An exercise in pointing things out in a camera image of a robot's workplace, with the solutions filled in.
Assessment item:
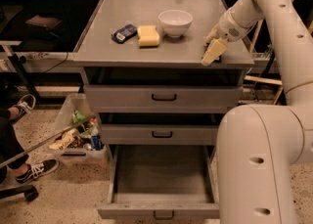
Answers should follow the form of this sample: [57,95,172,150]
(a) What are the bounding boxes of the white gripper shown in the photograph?
[201,9,254,67]

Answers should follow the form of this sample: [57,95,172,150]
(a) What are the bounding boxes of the black sneaker near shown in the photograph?
[16,159,59,184]

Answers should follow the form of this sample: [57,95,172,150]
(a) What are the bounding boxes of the white ceramic bowl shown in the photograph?
[158,10,193,38]

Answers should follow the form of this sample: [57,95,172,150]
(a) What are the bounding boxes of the grey metal rod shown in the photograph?
[0,115,95,168]

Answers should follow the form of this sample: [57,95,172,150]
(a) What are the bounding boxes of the black sneaker far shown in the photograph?
[9,94,36,122]

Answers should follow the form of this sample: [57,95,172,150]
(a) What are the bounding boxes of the black sneaker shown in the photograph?
[16,159,59,184]
[9,94,36,122]

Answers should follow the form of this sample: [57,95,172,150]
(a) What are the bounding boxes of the dark chocolate rxbar wrapper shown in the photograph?
[202,45,222,65]

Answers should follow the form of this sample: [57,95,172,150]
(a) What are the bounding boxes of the person leg black trousers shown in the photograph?
[0,106,29,183]

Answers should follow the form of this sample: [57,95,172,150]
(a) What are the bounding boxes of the wooden stick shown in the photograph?
[249,19,264,53]

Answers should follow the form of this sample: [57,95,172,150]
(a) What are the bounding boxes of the black chair base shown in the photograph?
[0,185,39,202]

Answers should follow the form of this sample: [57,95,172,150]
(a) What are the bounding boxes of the black cable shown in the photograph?
[41,51,70,74]

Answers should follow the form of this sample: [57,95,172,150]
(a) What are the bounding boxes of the clear plastic bin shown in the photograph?
[45,93,109,163]

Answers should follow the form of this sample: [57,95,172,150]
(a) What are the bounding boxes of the brown box on shelf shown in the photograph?
[25,15,63,31]

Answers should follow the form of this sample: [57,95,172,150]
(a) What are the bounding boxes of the tan crumpled snack bag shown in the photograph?
[49,129,79,150]

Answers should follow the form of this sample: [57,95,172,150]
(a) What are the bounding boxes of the yellow sponge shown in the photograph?
[137,25,159,47]

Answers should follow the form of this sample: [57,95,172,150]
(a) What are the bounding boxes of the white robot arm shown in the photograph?
[201,0,313,224]

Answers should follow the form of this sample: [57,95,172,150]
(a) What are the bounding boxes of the grey metal drawer cabinet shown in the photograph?
[72,0,255,148]

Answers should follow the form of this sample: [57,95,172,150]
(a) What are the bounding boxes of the green snack bag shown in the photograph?
[72,111,87,124]

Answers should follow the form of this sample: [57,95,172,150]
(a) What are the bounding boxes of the blue can in bin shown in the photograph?
[91,127,102,151]

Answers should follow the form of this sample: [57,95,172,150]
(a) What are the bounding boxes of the bottom grey open drawer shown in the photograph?
[98,145,219,220]

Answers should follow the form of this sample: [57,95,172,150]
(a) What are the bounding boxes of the middle grey drawer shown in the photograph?
[100,124,218,146]

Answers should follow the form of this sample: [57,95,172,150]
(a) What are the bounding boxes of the top grey drawer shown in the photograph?
[84,85,243,113]

